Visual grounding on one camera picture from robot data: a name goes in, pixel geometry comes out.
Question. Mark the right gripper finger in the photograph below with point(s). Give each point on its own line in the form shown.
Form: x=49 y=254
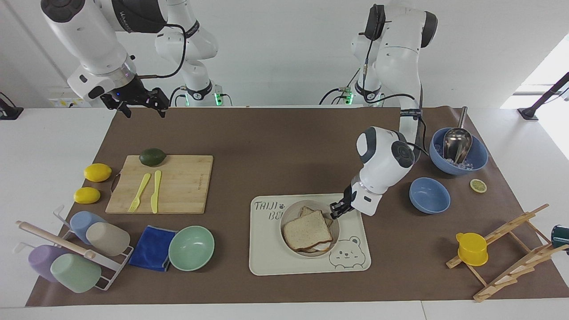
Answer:
x=160 y=101
x=124 y=109

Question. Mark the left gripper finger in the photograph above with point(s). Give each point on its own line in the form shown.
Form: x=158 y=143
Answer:
x=343 y=212
x=336 y=207

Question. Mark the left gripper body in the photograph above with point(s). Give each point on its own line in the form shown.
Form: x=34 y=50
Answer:
x=348 y=195

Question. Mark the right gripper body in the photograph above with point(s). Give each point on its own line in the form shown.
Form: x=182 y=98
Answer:
x=131 y=92

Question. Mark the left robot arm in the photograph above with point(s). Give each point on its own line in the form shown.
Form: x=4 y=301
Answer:
x=391 y=53

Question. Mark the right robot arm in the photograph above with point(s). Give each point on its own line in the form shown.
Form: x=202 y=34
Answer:
x=89 y=35

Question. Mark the beige round plate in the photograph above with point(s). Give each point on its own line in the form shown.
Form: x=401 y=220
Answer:
x=291 y=212

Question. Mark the large bread slice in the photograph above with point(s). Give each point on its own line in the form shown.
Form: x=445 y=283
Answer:
x=306 y=231

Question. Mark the green avocado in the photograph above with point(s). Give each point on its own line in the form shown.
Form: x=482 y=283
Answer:
x=152 y=157

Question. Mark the yellow lemon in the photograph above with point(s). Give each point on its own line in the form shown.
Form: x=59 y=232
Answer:
x=86 y=195
x=98 y=172

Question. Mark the small blue bowl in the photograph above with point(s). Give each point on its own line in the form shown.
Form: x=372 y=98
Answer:
x=429 y=195

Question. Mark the cream bear placemat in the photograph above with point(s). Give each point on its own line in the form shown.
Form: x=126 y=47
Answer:
x=266 y=249

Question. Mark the yellow plastic fork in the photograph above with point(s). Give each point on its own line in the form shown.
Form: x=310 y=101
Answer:
x=140 y=191

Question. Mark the wooden cutting board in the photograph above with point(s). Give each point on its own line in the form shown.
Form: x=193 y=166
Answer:
x=178 y=186

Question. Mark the yellow plastic knife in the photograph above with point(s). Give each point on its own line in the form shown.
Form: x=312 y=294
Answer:
x=155 y=191

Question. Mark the black stand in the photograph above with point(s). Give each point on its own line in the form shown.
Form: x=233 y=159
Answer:
x=544 y=98
x=10 y=111

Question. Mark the metal scoop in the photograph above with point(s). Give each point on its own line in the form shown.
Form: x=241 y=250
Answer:
x=457 y=142

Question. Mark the blue cup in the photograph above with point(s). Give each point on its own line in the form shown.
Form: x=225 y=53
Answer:
x=80 y=222

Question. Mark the lemon slice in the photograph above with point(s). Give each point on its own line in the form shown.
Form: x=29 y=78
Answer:
x=478 y=186

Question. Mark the beige cup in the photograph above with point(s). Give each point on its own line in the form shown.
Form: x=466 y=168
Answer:
x=109 y=239

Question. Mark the large blue bowl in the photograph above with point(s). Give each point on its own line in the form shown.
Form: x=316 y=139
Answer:
x=479 y=158

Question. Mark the blue cloth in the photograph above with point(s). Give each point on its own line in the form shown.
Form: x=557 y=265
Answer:
x=151 y=246

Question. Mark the light green bowl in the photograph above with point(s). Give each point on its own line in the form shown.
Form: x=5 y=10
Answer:
x=191 y=249

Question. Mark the light green cup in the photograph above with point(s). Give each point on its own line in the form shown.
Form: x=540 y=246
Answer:
x=75 y=273

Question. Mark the purple cup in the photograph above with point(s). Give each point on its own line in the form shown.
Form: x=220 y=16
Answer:
x=42 y=262

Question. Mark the wooden folding rack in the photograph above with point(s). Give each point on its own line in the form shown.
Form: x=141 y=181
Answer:
x=511 y=266

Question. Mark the dark green cup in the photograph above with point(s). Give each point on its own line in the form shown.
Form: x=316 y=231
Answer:
x=561 y=236

